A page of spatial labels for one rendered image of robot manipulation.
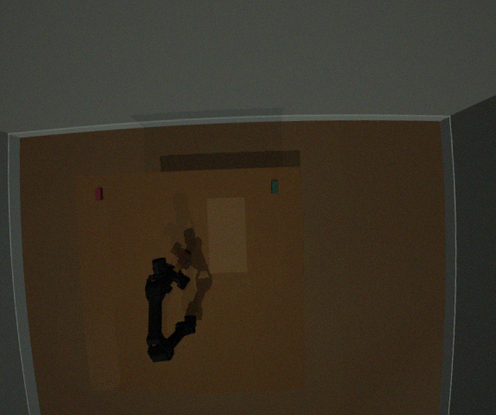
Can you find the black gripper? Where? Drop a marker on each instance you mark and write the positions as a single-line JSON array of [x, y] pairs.
[[181, 280]]

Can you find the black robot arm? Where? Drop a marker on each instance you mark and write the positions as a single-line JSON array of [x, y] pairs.
[[155, 292]]

